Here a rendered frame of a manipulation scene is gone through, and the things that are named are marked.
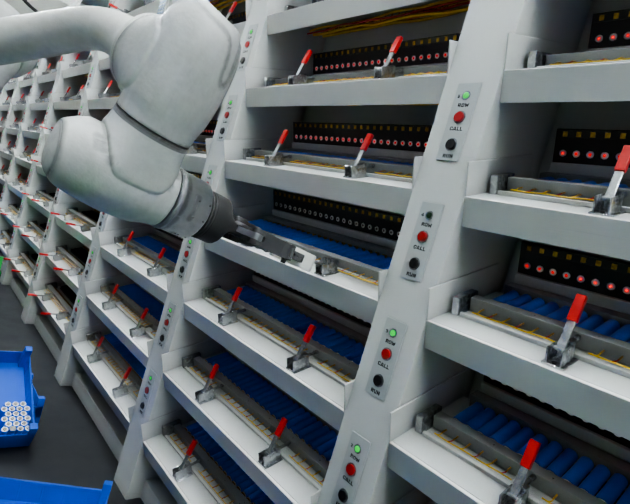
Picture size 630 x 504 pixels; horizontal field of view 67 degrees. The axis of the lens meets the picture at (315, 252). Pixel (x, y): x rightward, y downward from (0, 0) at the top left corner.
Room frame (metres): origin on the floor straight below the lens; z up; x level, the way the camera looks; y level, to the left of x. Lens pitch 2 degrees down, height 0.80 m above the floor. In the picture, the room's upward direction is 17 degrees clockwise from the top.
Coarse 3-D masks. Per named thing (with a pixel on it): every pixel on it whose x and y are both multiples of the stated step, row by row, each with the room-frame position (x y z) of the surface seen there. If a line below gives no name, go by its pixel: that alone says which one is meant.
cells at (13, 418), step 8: (8, 408) 1.30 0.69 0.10; (16, 408) 1.31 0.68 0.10; (24, 408) 1.32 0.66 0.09; (0, 416) 1.29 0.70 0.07; (8, 416) 1.28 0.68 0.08; (16, 416) 1.29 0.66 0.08; (24, 416) 1.31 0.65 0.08; (0, 424) 1.27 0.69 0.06; (8, 424) 1.26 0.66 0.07; (16, 424) 1.27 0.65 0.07; (24, 424) 1.29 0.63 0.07; (0, 432) 1.24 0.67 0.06; (8, 432) 1.26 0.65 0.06; (16, 432) 1.27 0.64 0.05; (24, 432) 1.28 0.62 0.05
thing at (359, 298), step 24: (240, 216) 1.27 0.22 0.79; (288, 216) 1.24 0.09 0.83; (384, 240) 0.99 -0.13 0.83; (240, 264) 1.09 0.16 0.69; (264, 264) 1.01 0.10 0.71; (288, 264) 0.95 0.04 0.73; (312, 288) 0.89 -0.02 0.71; (336, 288) 0.84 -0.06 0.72; (360, 288) 0.82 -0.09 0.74; (360, 312) 0.80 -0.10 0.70
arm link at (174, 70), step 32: (192, 0) 0.55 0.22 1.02; (0, 32) 0.64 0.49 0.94; (32, 32) 0.63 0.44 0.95; (64, 32) 0.62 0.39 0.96; (96, 32) 0.60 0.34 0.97; (128, 32) 0.56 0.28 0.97; (160, 32) 0.55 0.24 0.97; (192, 32) 0.54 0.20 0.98; (224, 32) 0.56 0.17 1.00; (0, 64) 0.69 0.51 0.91; (128, 64) 0.56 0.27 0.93; (160, 64) 0.54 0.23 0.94; (192, 64) 0.55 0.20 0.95; (224, 64) 0.57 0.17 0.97; (128, 96) 0.56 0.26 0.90; (160, 96) 0.55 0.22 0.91; (192, 96) 0.56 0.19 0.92; (224, 96) 0.61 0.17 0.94; (160, 128) 0.56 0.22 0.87; (192, 128) 0.59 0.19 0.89
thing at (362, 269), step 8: (288, 240) 1.04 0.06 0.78; (304, 248) 0.99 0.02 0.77; (312, 248) 0.97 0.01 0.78; (320, 256) 0.95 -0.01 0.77; (328, 256) 0.93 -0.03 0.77; (336, 256) 0.92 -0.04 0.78; (344, 264) 0.90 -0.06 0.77; (352, 264) 0.88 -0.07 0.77; (360, 264) 0.87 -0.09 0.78; (368, 264) 0.87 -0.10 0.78; (344, 272) 0.87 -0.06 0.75; (352, 272) 0.87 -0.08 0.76; (360, 272) 0.87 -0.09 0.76; (368, 272) 0.85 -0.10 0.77; (376, 272) 0.84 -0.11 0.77; (376, 280) 0.84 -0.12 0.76
